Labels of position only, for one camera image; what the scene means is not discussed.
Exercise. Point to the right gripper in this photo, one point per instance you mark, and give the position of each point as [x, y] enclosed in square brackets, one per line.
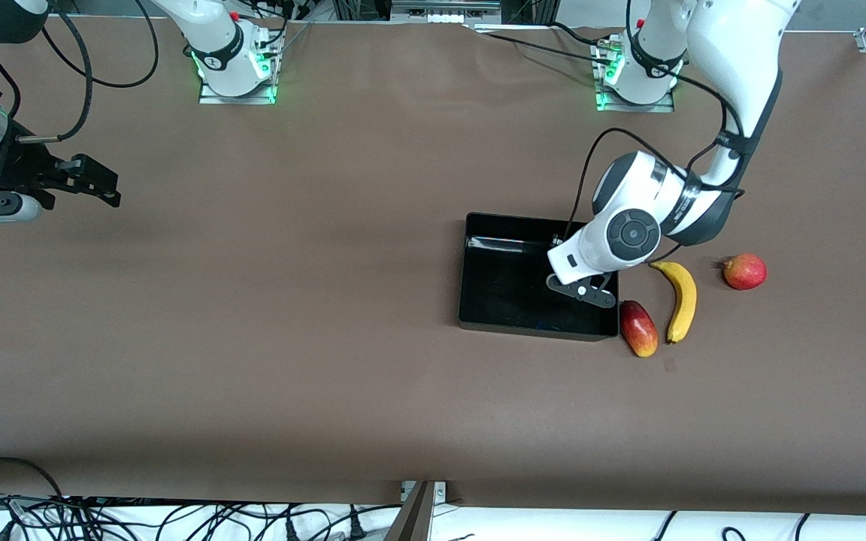
[21, 170]

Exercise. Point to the black plastic box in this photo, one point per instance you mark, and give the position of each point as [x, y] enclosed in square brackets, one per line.
[508, 300]

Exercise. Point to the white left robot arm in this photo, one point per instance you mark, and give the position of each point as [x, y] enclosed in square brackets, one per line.
[734, 60]

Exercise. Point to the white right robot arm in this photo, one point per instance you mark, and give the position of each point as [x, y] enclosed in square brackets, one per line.
[222, 60]

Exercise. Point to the yellow banana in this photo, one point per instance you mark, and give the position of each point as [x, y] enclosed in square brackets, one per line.
[685, 300]

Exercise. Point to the red yellow mango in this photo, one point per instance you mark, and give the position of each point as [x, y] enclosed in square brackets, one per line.
[637, 328]

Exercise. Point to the brown table cover sheet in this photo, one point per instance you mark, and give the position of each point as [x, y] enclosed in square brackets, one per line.
[290, 338]

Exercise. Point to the grey stand pole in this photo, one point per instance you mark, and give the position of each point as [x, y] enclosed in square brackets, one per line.
[412, 518]

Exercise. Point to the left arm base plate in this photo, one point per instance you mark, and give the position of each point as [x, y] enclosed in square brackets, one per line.
[636, 107]

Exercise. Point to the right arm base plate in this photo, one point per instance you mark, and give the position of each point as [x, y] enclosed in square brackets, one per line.
[237, 99]

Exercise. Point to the metal table edge bracket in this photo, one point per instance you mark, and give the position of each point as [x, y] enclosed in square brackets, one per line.
[440, 492]

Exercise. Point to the aluminium frame rail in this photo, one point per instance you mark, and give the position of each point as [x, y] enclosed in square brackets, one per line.
[440, 7]

